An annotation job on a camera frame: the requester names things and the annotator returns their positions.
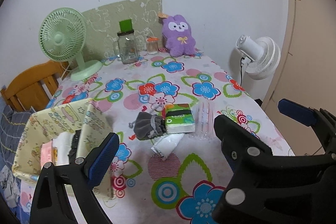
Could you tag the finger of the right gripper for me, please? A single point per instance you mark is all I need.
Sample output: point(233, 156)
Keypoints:
point(241, 149)
point(321, 121)

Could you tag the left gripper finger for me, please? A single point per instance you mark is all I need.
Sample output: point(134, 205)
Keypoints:
point(50, 200)

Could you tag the clear striped plastic pack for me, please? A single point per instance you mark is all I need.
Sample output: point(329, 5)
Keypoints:
point(203, 114)

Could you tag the green tissue pack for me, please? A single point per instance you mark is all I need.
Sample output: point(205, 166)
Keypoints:
point(179, 119)

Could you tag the grey drawstring pouch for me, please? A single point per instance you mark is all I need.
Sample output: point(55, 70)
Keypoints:
point(148, 126)

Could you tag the yellow cartoon tissue pack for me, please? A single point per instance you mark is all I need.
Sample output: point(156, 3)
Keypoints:
point(55, 155)

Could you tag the pink tissue pack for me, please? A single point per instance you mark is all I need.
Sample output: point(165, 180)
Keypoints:
point(46, 153)

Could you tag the beige door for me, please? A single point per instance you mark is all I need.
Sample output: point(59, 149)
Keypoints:
point(306, 72)

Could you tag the crumpled white cloth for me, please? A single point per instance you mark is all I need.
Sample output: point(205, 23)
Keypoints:
point(9, 187)

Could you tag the white standing fan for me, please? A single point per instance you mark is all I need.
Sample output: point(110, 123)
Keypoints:
point(260, 57)

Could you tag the floral tablecloth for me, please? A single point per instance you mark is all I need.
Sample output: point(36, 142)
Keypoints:
point(140, 187)

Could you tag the grey plaid pillow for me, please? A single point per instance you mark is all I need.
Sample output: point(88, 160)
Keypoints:
point(13, 123)

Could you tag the yellow cartoon storage box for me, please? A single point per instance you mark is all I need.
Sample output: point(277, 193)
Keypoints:
point(47, 124)

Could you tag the purple plush bunny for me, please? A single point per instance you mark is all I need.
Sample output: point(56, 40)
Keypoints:
point(178, 37)

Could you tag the toothpick jar orange lid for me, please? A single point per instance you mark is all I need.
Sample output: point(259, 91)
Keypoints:
point(152, 45)

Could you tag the glass mason jar mug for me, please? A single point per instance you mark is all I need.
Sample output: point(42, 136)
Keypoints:
point(125, 48)

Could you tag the green desk fan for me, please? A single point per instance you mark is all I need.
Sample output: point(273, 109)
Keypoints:
point(62, 37)

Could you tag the green patterned board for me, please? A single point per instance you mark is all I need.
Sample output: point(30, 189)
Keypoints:
point(106, 22)

